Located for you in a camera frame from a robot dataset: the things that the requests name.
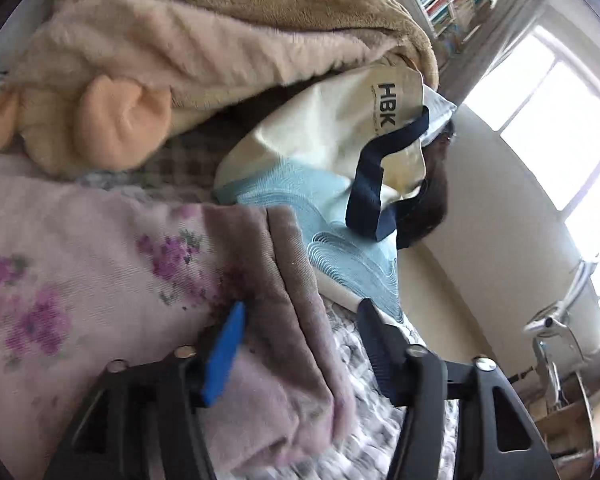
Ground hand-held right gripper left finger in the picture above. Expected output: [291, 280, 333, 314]
[42, 301, 247, 480]

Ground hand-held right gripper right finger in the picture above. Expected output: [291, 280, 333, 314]
[356, 299, 561, 480]

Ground pink floral garment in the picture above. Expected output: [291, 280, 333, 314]
[0, 155, 358, 480]

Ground grey patterned bed sheet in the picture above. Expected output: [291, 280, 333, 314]
[324, 299, 461, 480]

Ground light blue patterned pillow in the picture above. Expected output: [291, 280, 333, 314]
[215, 159, 407, 322]

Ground dark cloth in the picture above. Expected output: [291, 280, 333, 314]
[395, 129, 456, 251]

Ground white exercise machine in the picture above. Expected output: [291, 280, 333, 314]
[522, 257, 600, 411]

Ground plaid bed sheet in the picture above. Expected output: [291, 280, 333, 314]
[75, 84, 283, 202]

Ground window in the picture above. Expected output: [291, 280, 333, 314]
[464, 25, 600, 313]

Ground beige plush garment peach ears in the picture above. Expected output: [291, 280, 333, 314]
[0, 0, 381, 177]

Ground grey curtain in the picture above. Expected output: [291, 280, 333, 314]
[449, 0, 547, 107]

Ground tan fleece blanket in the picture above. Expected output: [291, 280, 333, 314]
[185, 0, 439, 92]

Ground cream tote bag navy handles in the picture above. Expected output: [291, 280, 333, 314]
[215, 57, 458, 252]

